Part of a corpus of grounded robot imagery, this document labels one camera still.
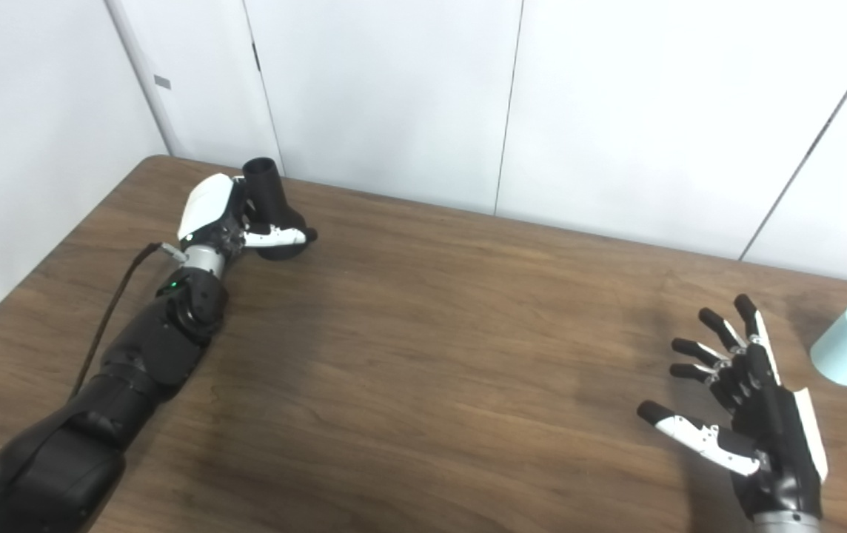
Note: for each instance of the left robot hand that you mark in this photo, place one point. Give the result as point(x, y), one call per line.
point(205, 207)

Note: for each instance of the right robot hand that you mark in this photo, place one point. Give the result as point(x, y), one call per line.
point(771, 429)

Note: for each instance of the black funnel-shaped nozzle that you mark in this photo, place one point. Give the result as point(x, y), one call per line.
point(268, 192)

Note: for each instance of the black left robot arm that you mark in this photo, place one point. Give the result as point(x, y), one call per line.
point(135, 363)

